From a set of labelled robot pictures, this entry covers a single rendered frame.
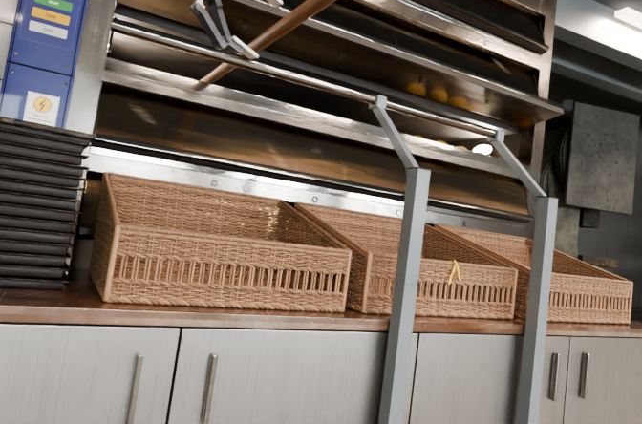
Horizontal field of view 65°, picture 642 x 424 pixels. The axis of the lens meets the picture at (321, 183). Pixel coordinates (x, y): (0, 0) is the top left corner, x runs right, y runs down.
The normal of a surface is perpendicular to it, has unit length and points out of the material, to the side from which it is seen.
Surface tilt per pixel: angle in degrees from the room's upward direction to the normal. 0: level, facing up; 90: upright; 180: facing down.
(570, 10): 90
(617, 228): 90
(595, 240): 90
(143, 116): 70
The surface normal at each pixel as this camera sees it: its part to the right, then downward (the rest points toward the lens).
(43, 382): 0.47, -0.01
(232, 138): 0.49, -0.35
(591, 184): 0.22, -0.06
